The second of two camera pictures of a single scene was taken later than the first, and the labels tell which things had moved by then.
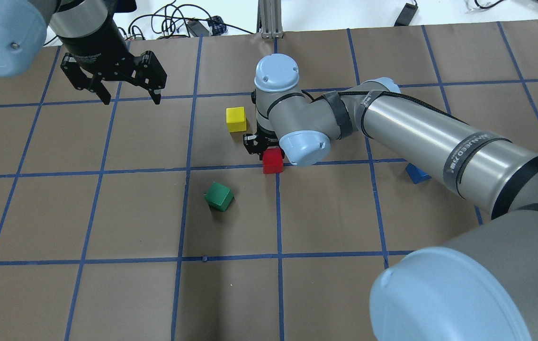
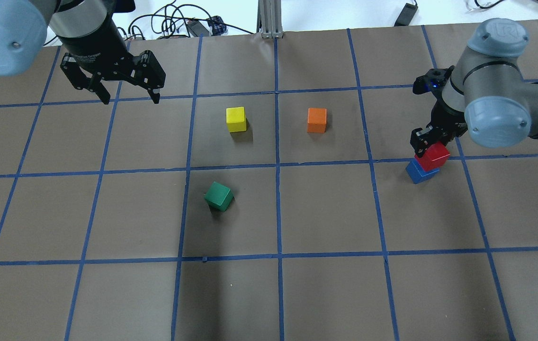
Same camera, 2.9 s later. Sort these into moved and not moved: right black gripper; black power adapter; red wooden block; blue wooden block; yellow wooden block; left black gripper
Moved: red wooden block; right black gripper
Not moved: black power adapter; yellow wooden block; blue wooden block; left black gripper
